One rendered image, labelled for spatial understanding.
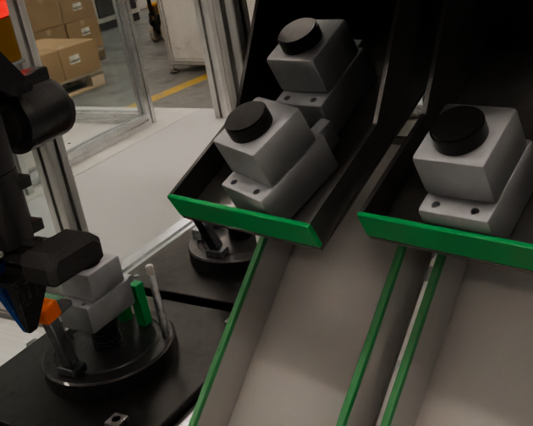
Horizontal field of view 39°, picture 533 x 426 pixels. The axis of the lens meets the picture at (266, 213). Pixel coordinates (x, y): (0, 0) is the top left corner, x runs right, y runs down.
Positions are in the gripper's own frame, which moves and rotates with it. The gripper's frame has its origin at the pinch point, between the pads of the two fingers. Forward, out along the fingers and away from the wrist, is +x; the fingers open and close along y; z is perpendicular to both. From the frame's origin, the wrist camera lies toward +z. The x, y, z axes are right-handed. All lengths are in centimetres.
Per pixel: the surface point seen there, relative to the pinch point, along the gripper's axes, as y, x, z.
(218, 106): -63, 17, -115
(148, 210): -43, 22, -62
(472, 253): 42.2, -10.0, 0.1
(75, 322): -0.1, 5.6, -5.2
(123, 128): -82, 19, -99
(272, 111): 29.0, -17.4, -2.0
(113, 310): 2.1, 5.7, -8.4
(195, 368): 9.7, 12.1, -10.2
